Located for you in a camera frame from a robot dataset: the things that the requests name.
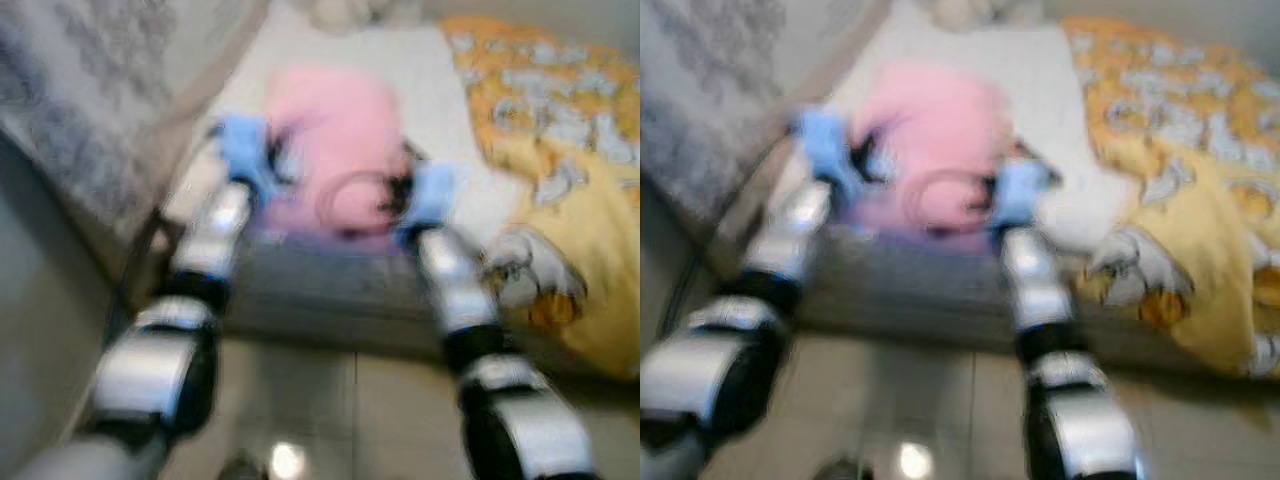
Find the pink pillow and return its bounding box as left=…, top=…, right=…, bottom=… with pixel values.
left=848, top=60, right=1017, bottom=243
left=253, top=63, right=413, bottom=243

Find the white quilted mattress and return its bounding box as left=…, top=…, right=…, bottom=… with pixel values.
left=168, top=18, right=526, bottom=256
left=778, top=18, right=1141, bottom=256

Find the cream plush toy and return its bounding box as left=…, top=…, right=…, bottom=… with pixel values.
left=918, top=0, right=1048, bottom=33
left=303, top=0, right=423, bottom=33

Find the yellow orange patterned blanket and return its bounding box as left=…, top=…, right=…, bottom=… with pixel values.
left=1058, top=13, right=1280, bottom=383
left=438, top=13, right=641, bottom=383

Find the dark robot foot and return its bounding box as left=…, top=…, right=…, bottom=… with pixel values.
left=218, top=453, right=268, bottom=480
left=813, top=453, right=873, bottom=480

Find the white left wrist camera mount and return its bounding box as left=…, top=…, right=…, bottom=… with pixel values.
left=795, top=106, right=858, bottom=197
left=213, top=112, right=273, bottom=193

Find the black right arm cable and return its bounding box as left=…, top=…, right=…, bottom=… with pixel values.
left=903, top=168, right=1001, bottom=239
left=313, top=168, right=403, bottom=239

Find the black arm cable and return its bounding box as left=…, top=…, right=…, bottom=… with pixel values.
left=663, top=140, right=796, bottom=313
left=903, top=168, right=1001, bottom=239
left=118, top=203, right=173, bottom=306
left=313, top=168, right=403, bottom=239

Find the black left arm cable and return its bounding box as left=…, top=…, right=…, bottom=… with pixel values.
left=118, top=203, right=173, bottom=306
left=663, top=140, right=796, bottom=313

